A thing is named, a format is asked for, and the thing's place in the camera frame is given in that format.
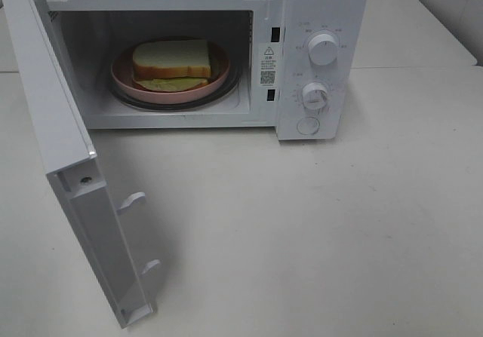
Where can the round door release button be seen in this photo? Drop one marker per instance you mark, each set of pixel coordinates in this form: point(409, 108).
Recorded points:
point(308, 126)

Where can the lower white timer knob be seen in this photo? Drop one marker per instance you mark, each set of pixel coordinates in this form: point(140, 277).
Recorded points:
point(314, 96)

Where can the white microwave oven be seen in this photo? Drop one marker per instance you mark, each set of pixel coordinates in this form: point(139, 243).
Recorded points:
point(265, 38)

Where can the pink round plate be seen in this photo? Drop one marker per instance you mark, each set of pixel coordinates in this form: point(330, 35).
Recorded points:
point(171, 91)

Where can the upper white power knob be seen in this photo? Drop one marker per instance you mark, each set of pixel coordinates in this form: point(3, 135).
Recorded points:
point(323, 48)

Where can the white adjacent table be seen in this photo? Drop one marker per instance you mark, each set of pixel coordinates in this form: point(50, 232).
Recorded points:
point(404, 33)

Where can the white bread sandwich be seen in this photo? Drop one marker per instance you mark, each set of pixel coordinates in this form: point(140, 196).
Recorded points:
point(171, 66)

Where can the glass microwave turntable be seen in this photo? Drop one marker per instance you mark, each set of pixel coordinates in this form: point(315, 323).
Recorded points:
point(230, 84)

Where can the white microwave door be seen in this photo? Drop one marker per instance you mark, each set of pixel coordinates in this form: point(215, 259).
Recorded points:
point(70, 159)

